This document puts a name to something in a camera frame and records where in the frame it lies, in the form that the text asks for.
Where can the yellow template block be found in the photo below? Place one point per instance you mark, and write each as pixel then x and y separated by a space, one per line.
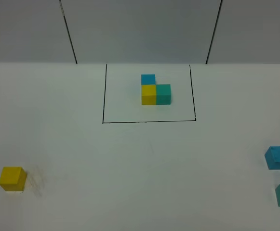
pixel 148 94

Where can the green template block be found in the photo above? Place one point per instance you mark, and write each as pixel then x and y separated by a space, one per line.
pixel 163 92

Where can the blue template block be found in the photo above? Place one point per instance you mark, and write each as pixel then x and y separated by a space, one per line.
pixel 148 79

